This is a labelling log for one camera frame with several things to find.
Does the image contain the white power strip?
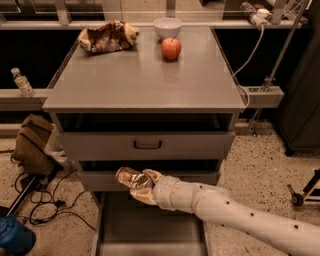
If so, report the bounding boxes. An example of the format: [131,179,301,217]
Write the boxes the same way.
[240,2,270,30]

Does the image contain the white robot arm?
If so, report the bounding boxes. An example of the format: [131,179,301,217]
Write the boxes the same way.
[129,169,320,256]

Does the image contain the brown backpack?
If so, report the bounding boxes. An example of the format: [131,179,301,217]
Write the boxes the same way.
[12,114,56,176]

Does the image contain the crumpled brown chip bag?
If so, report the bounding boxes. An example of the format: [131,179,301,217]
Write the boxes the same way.
[78,20,139,53]

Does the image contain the grey drawer cabinet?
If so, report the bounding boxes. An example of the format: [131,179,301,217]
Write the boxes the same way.
[41,25,247,256]

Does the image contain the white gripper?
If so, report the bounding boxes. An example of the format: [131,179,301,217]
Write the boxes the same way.
[130,169,200,214]

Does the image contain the black floor cable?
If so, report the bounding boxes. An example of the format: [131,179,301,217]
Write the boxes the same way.
[13,168,97,232]

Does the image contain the red apple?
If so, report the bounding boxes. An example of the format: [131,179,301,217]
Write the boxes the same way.
[161,38,182,60]

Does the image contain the grey top drawer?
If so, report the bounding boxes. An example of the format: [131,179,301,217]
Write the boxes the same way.
[58,113,235,161]

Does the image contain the grey middle drawer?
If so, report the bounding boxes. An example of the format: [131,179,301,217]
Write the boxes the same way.
[79,159,222,192]

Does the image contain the clear plastic bottle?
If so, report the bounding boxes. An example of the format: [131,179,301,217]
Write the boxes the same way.
[11,67,34,98]

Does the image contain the black wheeled stand base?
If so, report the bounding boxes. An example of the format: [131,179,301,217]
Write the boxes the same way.
[287,169,320,207]

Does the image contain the white power cable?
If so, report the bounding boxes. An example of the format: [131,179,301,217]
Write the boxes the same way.
[231,25,266,109]

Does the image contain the grey bottom drawer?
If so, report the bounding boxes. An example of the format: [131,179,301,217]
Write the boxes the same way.
[91,191,211,256]

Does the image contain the blue plastic container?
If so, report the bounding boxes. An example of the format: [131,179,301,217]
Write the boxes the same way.
[0,215,36,256]

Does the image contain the white bowl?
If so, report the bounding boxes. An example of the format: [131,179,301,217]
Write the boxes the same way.
[153,17,182,39]

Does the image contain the grey drawer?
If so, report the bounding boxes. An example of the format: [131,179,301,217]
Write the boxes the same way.
[79,159,222,192]
[58,113,235,161]
[91,191,211,256]

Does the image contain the metal tripod pole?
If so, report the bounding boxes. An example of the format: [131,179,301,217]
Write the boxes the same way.
[247,0,311,136]

